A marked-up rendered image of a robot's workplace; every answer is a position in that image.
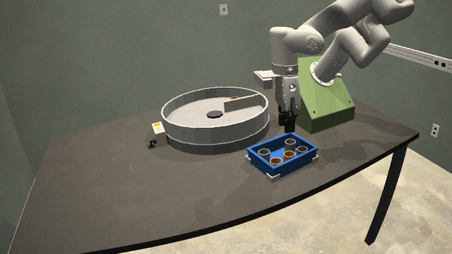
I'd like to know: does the grey metal bushing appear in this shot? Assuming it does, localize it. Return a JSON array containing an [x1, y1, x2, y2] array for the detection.
[[258, 149, 270, 162], [285, 139, 296, 152], [297, 146, 308, 156]]

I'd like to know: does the blue tray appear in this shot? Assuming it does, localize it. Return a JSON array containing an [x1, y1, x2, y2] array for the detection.
[[246, 133, 319, 178]]

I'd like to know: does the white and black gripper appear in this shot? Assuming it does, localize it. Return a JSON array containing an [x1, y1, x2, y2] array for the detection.
[[275, 73, 301, 133]]

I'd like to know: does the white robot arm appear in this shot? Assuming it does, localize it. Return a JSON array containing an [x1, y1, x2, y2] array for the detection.
[[254, 0, 415, 90]]

